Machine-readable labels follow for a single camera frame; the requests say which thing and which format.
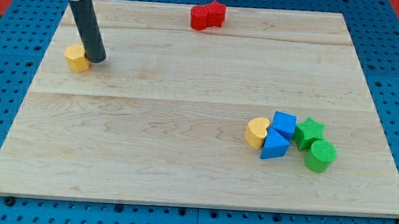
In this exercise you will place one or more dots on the yellow hexagon block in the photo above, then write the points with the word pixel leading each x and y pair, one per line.
pixel 76 59

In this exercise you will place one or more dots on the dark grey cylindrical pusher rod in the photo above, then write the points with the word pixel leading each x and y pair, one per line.
pixel 87 25

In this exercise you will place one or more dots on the yellow heart block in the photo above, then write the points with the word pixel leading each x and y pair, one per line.
pixel 256 132

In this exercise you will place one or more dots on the green star block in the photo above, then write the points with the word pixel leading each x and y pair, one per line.
pixel 308 132

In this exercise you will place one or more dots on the blue triangle block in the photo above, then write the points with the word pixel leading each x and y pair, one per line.
pixel 275 145

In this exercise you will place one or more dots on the green cylinder block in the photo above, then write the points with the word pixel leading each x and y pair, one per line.
pixel 320 156

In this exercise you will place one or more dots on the light wooden board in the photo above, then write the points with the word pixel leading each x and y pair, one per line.
pixel 163 120

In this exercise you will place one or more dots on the red star block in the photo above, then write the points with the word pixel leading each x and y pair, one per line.
pixel 216 14

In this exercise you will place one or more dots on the red cylinder block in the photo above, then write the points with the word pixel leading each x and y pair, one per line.
pixel 199 17

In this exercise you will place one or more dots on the blue cube block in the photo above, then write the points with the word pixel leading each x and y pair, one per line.
pixel 284 124

